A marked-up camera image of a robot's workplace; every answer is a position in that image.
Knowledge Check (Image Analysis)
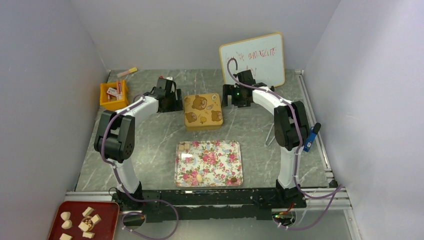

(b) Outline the silver tin lid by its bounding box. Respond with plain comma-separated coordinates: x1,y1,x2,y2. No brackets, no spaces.
183,93,224,124

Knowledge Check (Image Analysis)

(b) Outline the gold chocolate tin box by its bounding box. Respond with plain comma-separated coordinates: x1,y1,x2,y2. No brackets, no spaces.
184,121,223,132

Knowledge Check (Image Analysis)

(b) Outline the floral rectangular tray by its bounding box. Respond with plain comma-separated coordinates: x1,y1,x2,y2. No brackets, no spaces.
174,140,244,188

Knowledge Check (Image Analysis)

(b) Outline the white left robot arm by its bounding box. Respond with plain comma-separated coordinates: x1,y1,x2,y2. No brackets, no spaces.
93,77,183,210

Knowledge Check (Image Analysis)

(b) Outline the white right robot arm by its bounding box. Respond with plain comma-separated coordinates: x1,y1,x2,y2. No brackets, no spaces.
221,70,310,208

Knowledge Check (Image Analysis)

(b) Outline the pink yellow marker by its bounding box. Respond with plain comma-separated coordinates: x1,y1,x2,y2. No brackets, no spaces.
116,67,138,78

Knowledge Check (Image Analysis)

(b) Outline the whiteboard with red writing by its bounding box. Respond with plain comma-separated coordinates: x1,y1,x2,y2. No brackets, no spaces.
219,32,286,87

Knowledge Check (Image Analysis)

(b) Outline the yellow plastic bin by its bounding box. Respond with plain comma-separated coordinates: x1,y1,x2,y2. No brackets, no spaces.
99,80,129,111

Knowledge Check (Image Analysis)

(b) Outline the red lacquer tray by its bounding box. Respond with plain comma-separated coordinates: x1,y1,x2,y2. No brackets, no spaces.
48,201,120,240

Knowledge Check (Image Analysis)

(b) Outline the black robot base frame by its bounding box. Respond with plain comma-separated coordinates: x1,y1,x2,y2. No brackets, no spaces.
110,187,307,223

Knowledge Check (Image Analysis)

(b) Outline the aluminium rail frame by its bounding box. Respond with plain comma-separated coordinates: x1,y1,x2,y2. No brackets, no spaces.
65,69,360,240

